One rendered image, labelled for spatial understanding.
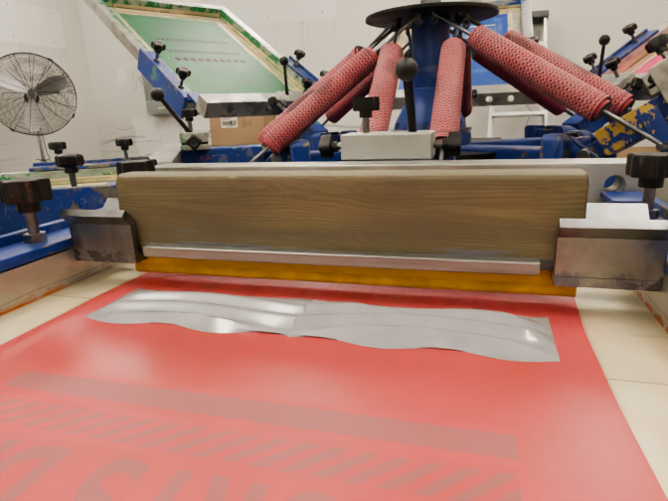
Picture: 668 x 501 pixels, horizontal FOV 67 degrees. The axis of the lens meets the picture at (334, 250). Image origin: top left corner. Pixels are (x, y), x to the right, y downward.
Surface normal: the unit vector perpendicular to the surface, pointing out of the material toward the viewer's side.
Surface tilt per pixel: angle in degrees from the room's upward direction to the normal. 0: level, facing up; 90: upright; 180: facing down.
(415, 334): 33
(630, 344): 0
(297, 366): 0
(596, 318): 0
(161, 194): 90
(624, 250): 90
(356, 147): 90
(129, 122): 90
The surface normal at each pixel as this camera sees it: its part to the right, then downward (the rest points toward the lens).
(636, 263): -0.28, 0.27
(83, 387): -0.04, -0.96
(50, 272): 0.96, 0.04
